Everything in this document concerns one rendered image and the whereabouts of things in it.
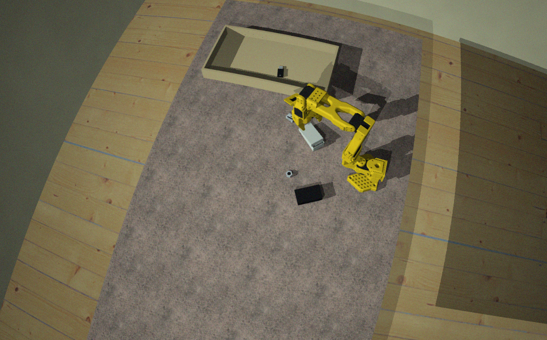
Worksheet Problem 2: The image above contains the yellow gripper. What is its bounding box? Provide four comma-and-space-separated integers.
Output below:
284, 93, 322, 131

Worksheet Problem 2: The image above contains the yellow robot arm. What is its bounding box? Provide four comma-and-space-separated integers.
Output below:
293, 84, 386, 193

